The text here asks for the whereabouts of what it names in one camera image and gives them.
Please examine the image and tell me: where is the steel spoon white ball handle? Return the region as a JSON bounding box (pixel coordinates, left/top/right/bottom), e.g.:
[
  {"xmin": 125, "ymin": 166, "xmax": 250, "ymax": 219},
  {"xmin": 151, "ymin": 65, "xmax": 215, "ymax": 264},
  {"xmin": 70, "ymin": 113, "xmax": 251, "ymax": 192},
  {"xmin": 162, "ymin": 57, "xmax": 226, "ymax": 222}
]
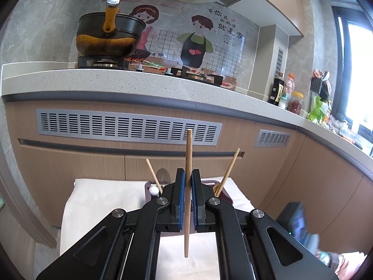
[{"xmin": 149, "ymin": 186, "xmax": 160, "ymax": 197}]

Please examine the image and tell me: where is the wooden chopstick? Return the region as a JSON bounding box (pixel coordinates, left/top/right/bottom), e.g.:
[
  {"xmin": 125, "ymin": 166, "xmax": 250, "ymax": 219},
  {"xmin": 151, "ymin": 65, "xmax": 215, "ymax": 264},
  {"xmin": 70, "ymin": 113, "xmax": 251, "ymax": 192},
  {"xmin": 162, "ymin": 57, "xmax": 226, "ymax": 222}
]
[
  {"xmin": 212, "ymin": 183, "xmax": 220, "ymax": 194},
  {"xmin": 184, "ymin": 129, "xmax": 193, "ymax": 258},
  {"xmin": 214, "ymin": 148, "xmax": 240, "ymax": 197},
  {"xmin": 145, "ymin": 159, "xmax": 163, "ymax": 194}
]

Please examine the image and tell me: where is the dark translucent plastic spoon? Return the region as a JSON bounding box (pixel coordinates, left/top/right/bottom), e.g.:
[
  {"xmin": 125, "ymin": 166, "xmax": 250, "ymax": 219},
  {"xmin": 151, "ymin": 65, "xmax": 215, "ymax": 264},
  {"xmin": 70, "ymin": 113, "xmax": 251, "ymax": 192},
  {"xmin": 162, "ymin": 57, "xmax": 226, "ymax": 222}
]
[{"xmin": 156, "ymin": 168, "xmax": 171, "ymax": 185}]

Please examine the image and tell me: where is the gloved hand holding right gripper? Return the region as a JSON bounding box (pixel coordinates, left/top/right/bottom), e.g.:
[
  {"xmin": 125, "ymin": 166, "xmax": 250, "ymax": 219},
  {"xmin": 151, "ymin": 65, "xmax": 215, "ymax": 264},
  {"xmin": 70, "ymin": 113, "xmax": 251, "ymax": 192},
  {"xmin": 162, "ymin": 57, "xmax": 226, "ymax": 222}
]
[{"xmin": 302, "ymin": 234, "xmax": 339, "ymax": 271}]

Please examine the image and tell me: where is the maroon plastic utensil caddy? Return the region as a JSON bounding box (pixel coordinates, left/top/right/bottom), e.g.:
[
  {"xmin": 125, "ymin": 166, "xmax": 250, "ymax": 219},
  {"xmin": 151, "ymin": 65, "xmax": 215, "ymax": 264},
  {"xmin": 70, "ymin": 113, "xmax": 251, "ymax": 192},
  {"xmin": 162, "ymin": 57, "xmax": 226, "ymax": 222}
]
[{"xmin": 144, "ymin": 179, "xmax": 234, "ymax": 206}]

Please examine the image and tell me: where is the small grey vent grille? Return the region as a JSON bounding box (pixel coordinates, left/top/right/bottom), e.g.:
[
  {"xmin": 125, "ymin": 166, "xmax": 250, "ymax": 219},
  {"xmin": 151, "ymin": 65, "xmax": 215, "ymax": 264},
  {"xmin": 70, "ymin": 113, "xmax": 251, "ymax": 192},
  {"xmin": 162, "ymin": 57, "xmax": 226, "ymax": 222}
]
[{"xmin": 254, "ymin": 129, "xmax": 290, "ymax": 147}]

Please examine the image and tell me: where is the cream white table cloth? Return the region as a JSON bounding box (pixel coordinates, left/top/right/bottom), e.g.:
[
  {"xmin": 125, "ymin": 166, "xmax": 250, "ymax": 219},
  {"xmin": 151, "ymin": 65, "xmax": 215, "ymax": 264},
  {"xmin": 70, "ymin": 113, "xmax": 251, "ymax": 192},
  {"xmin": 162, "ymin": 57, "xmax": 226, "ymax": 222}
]
[{"xmin": 59, "ymin": 176, "xmax": 256, "ymax": 280}]

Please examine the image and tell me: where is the long grey vent grille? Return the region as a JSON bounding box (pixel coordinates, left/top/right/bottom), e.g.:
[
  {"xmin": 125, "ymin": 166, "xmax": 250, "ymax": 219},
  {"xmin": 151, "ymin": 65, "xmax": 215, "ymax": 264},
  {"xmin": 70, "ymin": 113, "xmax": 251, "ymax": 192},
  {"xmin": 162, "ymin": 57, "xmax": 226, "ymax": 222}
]
[{"xmin": 36, "ymin": 109, "xmax": 223, "ymax": 146}]

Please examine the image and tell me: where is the green plastic bag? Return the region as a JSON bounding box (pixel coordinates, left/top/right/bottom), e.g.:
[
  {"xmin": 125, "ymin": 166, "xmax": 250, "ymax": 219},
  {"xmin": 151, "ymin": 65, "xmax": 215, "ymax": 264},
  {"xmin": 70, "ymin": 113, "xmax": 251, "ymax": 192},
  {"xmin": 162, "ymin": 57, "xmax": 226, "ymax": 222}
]
[{"xmin": 307, "ymin": 96, "xmax": 329, "ymax": 125}]

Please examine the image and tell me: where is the yellow lid glass jar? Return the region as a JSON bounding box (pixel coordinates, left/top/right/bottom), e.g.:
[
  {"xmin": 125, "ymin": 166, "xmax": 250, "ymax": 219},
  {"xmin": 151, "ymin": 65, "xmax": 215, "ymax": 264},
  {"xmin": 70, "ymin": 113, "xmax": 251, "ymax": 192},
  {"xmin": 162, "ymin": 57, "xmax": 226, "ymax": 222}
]
[{"xmin": 287, "ymin": 91, "xmax": 304, "ymax": 115}]

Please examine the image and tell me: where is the dark soy sauce bottle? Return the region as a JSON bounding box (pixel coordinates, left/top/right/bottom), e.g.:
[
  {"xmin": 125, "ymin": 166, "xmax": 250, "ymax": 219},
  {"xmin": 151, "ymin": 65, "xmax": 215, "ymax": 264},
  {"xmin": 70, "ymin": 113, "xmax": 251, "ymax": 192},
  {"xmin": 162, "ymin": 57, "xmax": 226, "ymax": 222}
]
[{"xmin": 267, "ymin": 77, "xmax": 284, "ymax": 106}]

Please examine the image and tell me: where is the orange capped plastic bottle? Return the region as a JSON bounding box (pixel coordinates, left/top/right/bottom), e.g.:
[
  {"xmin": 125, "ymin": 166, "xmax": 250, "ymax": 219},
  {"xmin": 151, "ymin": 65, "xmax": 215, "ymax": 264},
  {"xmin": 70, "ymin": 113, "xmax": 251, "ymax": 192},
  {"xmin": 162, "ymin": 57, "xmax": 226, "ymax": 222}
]
[{"xmin": 278, "ymin": 73, "xmax": 295, "ymax": 109}]

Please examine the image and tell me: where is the gas stove burner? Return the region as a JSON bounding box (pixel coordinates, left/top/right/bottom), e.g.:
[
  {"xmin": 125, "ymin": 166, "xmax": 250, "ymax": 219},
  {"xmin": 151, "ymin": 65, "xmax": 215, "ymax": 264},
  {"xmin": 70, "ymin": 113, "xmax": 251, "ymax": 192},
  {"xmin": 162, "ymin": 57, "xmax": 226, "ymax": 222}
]
[{"xmin": 75, "ymin": 56, "xmax": 223, "ymax": 87}]

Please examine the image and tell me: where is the cartoon kitchen wall sticker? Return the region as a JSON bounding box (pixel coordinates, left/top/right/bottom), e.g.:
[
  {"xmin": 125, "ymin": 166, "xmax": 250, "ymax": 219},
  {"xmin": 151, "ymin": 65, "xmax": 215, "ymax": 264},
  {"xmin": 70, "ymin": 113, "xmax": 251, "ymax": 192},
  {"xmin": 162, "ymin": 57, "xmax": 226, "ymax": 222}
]
[{"xmin": 121, "ymin": 0, "xmax": 259, "ymax": 77}]

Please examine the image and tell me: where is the black wok orange handle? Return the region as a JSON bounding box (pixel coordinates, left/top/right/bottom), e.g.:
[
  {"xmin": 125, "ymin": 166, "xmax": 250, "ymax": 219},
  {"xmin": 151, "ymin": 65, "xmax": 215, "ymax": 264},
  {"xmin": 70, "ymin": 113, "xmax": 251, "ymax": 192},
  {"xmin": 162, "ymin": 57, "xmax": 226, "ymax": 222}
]
[{"xmin": 76, "ymin": 0, "xmax": 145, "ymax": 58}]

